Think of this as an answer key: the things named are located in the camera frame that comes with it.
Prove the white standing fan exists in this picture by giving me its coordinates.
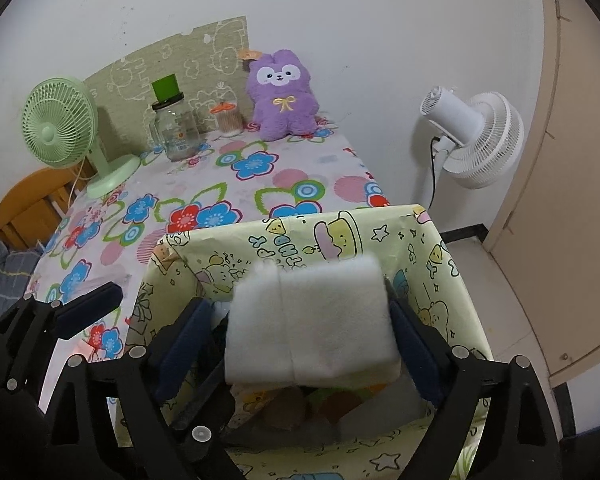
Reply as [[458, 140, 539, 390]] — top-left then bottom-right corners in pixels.
[[420, 86, 524, 207]]

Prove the floral tablecloth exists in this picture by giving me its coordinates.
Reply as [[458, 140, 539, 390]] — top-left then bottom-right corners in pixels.
[[26, 116, 391, 411]]

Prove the grey plaid pillow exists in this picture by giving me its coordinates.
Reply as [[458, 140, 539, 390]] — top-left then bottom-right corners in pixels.
[[0, 241, 42, 317]]

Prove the purple plush rabbit toy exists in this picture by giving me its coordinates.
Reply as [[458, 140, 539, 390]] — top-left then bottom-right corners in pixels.
[[247, 50, 320, 142]]

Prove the green cartoon pattern board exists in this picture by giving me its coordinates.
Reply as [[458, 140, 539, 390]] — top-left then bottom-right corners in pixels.
[[85, 16, 253, 158]]

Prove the toothpick jar orange lid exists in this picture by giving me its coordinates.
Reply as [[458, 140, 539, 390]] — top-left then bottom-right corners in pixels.
[[210, 101, 244, 134]]

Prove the glass mason jar mug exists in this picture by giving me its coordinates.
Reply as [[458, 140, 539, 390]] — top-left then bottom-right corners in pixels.
[[149, 99, 202, 162]]

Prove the beige door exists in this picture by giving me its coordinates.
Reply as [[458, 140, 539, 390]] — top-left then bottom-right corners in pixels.
[[490, 0, 600, 387]]

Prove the wooden bed headboard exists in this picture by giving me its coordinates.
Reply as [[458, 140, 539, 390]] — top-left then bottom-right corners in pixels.
[[0, 160, 95, 250]]

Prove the white towel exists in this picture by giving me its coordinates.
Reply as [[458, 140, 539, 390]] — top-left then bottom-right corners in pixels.
[[225, 256, 401, 389]]

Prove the green desk fan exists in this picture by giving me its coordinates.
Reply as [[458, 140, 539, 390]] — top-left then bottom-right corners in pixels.
[[21, 77, 140, 198]]

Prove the yellow cartoon storage box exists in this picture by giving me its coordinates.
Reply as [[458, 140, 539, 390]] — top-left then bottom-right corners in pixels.
[[125, 205, 492, 479]]

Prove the green cup on jar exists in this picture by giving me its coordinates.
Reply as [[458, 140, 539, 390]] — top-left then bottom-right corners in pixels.
[[151, 74, 181, 102]]

